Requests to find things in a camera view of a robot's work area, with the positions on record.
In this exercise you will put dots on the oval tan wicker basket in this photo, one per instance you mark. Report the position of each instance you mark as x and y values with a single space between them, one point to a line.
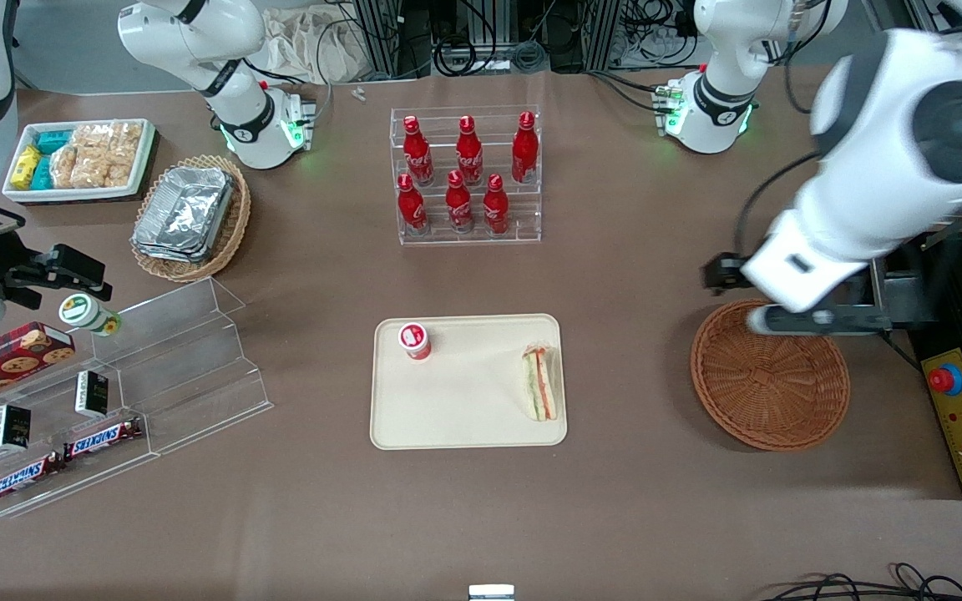
189 272

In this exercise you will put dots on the beige cloth bag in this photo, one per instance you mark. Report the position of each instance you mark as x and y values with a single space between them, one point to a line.
306 50

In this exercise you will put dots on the yellow snack packet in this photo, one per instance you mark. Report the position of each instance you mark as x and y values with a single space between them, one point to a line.
26 167

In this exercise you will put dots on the triangle sandwich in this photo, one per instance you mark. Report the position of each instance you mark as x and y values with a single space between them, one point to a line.
541 384

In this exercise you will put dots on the beige plastic serving tray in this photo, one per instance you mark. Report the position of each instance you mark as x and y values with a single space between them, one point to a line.
481 401

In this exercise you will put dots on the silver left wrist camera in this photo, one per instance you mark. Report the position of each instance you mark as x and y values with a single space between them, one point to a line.
761 320

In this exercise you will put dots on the clear acrylic step shelf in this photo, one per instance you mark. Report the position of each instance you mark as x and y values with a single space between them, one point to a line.
197 367

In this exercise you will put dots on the red cup with white lid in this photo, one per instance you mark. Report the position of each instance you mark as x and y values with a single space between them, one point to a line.
416 342

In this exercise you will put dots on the round brown wicker basket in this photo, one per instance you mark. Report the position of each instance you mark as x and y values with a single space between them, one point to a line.
769 392

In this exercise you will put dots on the clear acrylic bottle rack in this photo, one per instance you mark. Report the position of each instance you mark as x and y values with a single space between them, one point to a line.
527 213

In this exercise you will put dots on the small black box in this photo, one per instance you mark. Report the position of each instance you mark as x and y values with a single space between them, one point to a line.
92 394
10 427

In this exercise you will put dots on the white rectangular snack tray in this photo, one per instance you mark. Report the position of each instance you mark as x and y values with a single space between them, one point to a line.
80 194

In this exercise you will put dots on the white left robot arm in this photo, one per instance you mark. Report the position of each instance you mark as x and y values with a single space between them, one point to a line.
857 192

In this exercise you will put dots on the red cola bottle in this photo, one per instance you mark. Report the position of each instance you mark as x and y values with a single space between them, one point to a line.
469 154
458 204
524 150
411 207
495 207
417 154

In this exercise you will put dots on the aluminium foil tray stack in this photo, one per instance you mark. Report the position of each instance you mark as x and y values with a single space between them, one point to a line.
184 213

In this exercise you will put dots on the Snickers chocolate bar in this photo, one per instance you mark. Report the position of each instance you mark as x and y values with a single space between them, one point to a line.
103 439
26 477

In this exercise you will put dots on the clear rice cracker bag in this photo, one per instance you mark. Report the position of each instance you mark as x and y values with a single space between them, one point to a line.
124 154
65 167
93 154

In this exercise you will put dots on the teal snack packet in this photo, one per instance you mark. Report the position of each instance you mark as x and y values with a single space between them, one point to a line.
43 174
55 141

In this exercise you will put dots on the grey metal housing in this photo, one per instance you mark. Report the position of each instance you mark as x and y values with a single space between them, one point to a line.
903 292

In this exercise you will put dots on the black machine housing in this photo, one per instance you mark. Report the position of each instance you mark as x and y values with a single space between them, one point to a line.
949 280

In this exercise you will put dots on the red tartan cookie box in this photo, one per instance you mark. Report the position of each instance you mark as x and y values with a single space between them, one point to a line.
5 359

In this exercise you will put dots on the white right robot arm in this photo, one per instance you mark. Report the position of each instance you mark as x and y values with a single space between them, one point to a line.
239 108

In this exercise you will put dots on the green and white cup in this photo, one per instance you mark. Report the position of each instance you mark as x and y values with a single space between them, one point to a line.
84 313

